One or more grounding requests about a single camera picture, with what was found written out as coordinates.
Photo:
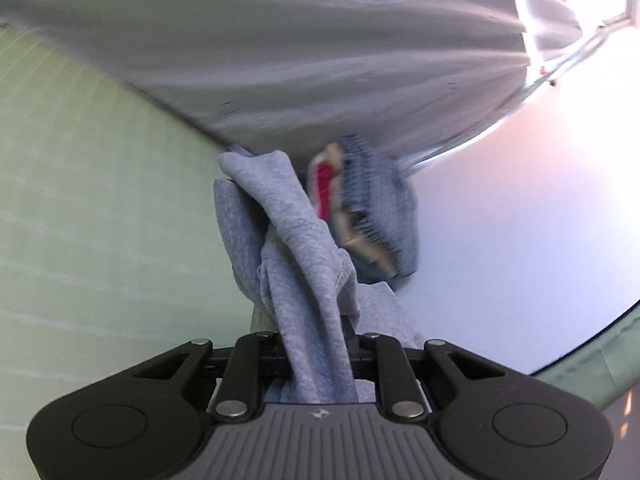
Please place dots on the red striped garment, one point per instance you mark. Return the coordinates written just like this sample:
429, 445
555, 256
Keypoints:
324, 185

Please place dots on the grey shirt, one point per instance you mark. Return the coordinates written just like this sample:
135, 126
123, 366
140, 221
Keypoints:
300, 260

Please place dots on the grey carrot print sheet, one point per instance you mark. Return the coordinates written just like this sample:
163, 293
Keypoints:
250, 35

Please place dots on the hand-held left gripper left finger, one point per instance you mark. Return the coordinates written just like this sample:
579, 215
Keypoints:
245, 360

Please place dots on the blue plaid shirt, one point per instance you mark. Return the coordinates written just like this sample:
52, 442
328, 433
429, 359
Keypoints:
385, 195

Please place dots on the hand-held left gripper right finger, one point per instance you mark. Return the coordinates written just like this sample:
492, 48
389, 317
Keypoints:
390, 365

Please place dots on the green grid mat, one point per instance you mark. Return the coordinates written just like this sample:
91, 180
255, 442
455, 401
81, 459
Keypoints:
100, 210

